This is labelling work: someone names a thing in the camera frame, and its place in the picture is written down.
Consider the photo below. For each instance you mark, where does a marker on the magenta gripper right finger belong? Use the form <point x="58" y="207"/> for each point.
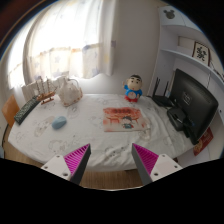
<point x="152" y="167"/>

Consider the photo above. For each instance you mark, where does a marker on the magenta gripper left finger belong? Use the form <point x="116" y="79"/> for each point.
<point x="70" y="167"/>

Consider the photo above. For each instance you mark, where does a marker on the light blue computer mouse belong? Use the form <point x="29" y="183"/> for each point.
<point x="59" y="122"/>

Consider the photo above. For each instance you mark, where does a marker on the white printed tablecloth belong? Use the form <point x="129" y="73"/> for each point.
<point x="110" y="151"/>

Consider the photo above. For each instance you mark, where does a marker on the red packet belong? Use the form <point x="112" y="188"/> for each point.
<point x="204" y="141"/>

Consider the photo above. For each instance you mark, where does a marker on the black wifi router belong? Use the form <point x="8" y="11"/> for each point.
<point x="162" y="101"/>

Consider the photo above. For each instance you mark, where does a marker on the black keyboard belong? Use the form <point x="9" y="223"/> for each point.
<point x="26" y="109"/>

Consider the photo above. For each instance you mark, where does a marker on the wooden model sailing ship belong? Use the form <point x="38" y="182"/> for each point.
<point x="46" y="91"/>

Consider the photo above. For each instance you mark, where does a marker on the white patterned handbag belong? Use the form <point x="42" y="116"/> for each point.
<point x="70" y="92"/>

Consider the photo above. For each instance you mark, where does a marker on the black computer monitor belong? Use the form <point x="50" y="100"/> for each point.
<point x="193" y="108"/>

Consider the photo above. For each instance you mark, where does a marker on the cartoon boy figurine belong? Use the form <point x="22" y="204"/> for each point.
<point x="133" y="87"/>

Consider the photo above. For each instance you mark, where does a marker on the wooden chair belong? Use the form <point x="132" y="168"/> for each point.
<point x="8" y="111"/>

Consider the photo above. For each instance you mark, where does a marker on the framed calligraphy picture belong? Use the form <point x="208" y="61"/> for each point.
<point x="201" y="52"/>

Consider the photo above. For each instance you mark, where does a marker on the white sheer curtain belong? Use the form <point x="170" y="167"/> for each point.
<point x="70" y="37"/>

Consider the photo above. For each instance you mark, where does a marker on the white wall shelf unit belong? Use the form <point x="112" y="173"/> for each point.
<point x="176" y="42"/>

